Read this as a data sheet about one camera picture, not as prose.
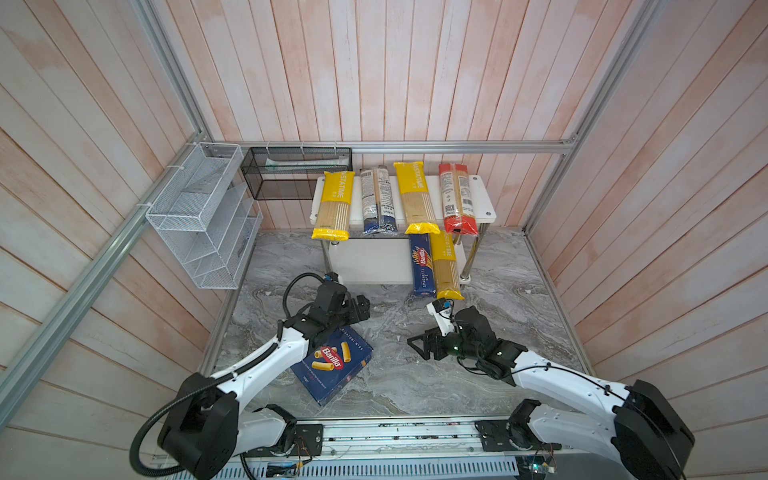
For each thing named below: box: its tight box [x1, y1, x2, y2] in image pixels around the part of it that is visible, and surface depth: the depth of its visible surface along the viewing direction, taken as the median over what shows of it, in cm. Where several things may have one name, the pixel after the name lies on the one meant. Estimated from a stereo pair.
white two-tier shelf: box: [310, 175, 496, 285], surface depth 81 cm
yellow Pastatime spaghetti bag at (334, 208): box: [311, 171, 356, 241], surface depth 77 cm
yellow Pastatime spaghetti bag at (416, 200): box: [393, 161, 441, 234], surface depth 79 cm
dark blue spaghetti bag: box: [360, 165, 398, 234], surface depth 78 cm
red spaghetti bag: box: [438, 163, 479, 236], surface depth 78 cm
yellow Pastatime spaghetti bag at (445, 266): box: [430, 231, 465, 300], surface depth 100 cm
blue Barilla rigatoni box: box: [290, 326, 374, 406], surface depth 81 cm
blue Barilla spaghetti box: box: [409, 233, 437, 298], surface depth 99 cm
